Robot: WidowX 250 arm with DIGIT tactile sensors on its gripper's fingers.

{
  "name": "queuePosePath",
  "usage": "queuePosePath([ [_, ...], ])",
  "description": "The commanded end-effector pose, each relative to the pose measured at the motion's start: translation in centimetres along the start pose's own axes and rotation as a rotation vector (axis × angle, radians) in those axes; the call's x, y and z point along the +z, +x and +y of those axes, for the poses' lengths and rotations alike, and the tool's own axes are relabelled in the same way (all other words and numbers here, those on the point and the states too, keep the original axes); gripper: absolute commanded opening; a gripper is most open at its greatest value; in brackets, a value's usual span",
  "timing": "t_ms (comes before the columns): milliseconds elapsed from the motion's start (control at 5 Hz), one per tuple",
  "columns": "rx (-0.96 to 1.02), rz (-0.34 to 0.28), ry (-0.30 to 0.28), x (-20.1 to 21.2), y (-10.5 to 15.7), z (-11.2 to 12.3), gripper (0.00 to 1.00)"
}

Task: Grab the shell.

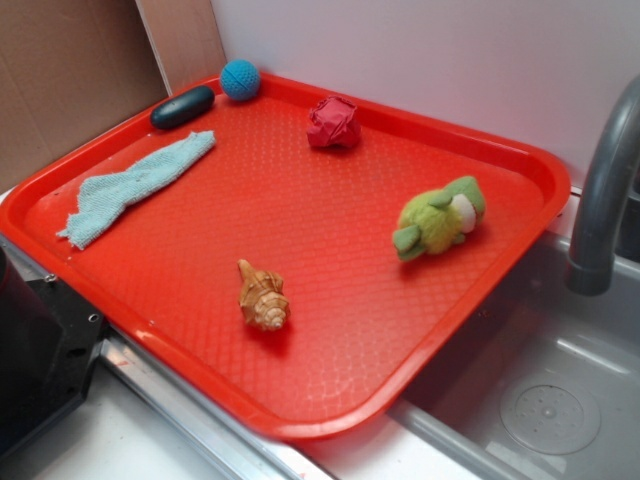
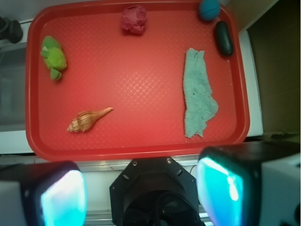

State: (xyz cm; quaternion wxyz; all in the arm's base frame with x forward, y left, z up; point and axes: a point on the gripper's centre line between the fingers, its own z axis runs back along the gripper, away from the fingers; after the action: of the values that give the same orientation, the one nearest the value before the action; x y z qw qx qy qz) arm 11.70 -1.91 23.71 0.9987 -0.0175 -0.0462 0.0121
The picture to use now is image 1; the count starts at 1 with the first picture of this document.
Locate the red plastic tray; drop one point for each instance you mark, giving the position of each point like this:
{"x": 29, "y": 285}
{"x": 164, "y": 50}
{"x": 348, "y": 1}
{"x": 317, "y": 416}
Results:
{"x": 362, "y": 322}

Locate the blue dimpled ball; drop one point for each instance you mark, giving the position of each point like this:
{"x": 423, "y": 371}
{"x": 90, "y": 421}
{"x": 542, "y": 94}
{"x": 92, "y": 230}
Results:
{"x": 240, "y": 80}

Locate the green plush toy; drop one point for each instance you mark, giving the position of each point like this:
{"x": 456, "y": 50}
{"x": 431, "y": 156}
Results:
{"x": 434, "y": 221}

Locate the grey plastic sink basin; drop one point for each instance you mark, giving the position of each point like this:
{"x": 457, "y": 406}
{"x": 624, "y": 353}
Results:
{"x": 539, "y": 383}

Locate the brown cardboard panel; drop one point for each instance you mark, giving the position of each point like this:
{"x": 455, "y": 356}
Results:
{"x": 71, "y": 70}

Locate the tan spiral seashell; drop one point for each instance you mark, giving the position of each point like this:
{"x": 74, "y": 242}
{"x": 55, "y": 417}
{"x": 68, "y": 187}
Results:
{"x": 262, "y": 301}

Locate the grey sink faucet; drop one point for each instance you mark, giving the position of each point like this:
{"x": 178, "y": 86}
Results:
{"x": 607, "y": 219}

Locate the light blue cloth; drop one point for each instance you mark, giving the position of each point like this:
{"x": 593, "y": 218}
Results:
{"x": 103, "y": 198}

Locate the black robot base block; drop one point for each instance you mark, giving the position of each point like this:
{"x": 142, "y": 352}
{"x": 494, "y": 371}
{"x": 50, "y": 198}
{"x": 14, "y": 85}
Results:
{"x": 50, "y": 339}

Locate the dark oval stone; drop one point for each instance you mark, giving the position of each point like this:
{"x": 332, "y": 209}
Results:
{"x": 182, "y": 108}

